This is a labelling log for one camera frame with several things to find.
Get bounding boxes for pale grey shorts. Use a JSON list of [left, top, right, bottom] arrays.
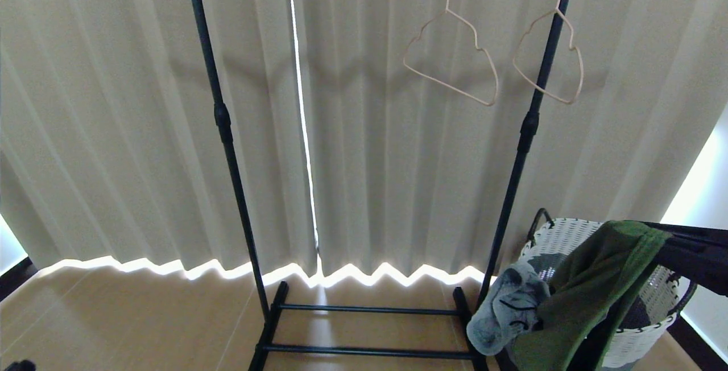
[[466, 261, 551, 357]]

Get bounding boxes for black clothes rack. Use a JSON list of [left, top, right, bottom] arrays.
[[55, 0, 727, 371]]

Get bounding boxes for green shirt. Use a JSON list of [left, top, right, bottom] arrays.
[[511, 220, 673, 371]]

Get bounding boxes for white laundry basket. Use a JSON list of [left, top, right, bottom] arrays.
[[519, 208, 698, 369]]

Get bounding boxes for pink clothes hanger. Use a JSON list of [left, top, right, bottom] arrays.
[[512, 0, 585, 105], [403, 0, 500, 107]]

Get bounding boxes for beige curtain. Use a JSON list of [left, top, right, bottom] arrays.
[[0, 0, 728, 287]]

